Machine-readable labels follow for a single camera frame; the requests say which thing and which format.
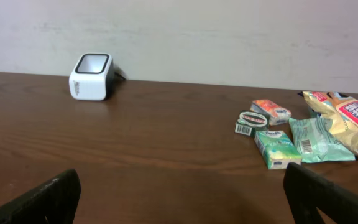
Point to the dark green round-logo box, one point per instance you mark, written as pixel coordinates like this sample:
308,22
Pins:
250,122

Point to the white blue-edged snack bag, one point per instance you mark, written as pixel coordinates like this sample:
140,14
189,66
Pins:
341,110

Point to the teal wet wipes pack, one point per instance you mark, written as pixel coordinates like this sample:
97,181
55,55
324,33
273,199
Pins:
315,143

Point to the teal tissue pack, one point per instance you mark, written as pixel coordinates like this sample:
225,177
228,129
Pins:
276,149

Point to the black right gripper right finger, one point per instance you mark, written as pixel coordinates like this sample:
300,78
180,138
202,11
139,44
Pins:
308,193

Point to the orange snack packet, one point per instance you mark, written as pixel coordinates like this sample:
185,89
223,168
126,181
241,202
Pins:
277,114

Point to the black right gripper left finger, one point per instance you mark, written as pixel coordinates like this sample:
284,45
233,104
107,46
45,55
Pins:
54,201

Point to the white barcode scanner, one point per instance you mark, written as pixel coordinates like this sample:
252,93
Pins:
91,78

